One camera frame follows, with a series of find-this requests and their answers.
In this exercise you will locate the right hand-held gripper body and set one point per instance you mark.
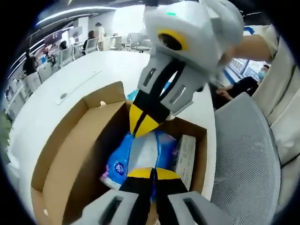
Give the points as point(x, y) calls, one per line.
point(199, 25)

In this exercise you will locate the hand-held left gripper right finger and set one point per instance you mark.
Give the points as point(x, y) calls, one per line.
point(171, 194)

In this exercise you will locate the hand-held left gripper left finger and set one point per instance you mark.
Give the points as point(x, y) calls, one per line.
point(136, 194)

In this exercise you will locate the small white printed box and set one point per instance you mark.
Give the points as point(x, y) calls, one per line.
point(186, 159)

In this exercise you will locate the blue soft tissue pack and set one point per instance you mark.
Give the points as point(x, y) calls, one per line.
point(119, 159)

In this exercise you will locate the brown cardboard shoe box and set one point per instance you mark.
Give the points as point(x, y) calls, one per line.
point(77, 145)

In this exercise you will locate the white office chair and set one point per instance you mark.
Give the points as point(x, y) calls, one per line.
point(66, 57)
point(92, 45)

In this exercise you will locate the white table socket panel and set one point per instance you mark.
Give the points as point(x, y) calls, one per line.
point(63, 96)

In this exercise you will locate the grey mesh office chair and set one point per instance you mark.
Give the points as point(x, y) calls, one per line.
point(246, 152)

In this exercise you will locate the person's beige shirt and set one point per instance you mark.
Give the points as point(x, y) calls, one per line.
point(281, 98)

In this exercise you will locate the ceiling light strip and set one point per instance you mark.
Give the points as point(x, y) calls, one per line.
point(70, 14)

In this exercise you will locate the blue white wall poster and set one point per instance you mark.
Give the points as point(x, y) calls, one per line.
point(236, 66)

